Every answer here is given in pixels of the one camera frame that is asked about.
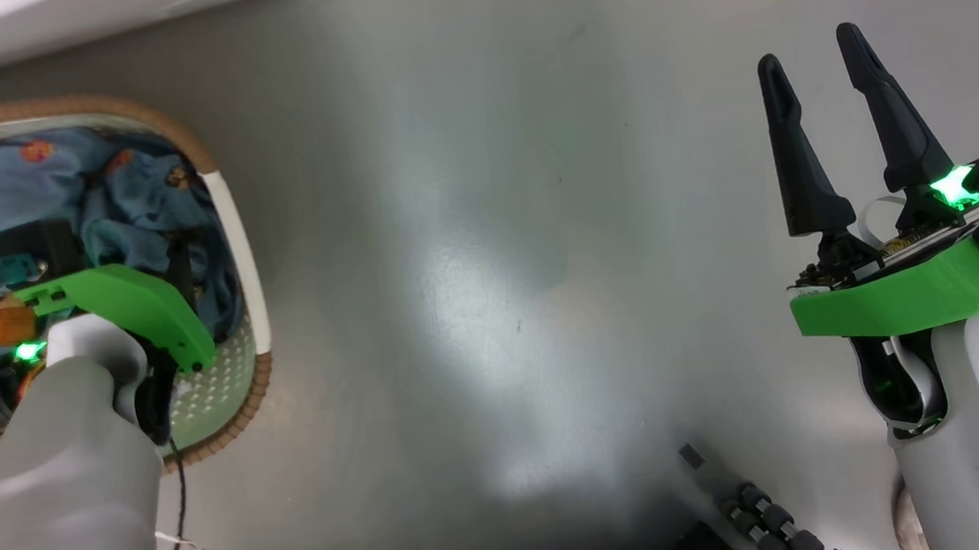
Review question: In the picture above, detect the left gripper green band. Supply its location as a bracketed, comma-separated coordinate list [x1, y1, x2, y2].
[0, 233, 226, 461]

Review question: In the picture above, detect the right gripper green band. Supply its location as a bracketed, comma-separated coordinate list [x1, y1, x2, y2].
[755, 11, 979, 348]

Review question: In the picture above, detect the blue cartoon print clothing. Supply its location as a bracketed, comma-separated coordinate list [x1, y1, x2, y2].
[0, 112, 252, 400]

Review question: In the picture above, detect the cream perforated laundry basket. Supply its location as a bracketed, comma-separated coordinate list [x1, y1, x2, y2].
[0, 79, 287, 531]

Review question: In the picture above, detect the teal left camera cable connector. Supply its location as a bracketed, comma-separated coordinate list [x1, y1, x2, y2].
[0, 252, 45, 289]

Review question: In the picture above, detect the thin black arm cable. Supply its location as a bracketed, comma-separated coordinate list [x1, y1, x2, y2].
[149, 436, 195, 550]

